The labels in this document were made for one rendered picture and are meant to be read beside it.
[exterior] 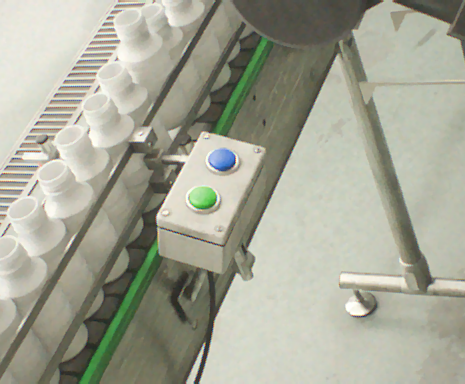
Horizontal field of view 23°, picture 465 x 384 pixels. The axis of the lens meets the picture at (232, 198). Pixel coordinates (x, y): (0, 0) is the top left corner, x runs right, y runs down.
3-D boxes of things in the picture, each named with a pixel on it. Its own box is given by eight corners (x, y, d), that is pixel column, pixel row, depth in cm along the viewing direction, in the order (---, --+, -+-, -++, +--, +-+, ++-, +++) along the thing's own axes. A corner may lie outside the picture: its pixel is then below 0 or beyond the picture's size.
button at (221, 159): (214, 151, 129) (214, 143, 128) (239, 158, 128) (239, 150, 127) (205, 170, 127) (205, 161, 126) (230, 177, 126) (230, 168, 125)
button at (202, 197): (195, 189, 125) (195, 180, 124) (220, 196, 124) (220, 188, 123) (185, 208, 123) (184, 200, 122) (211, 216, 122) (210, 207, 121)
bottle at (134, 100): (144, 190, 146) (93, 94, 135) (133, 165, 150) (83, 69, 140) (186, 170, 146) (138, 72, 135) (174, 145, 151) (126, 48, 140)
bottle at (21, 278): (41, 335, 133) (-24, 239, 122) (88, 317, 132) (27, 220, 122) (42, 373, 128) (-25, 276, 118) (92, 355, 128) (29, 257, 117)
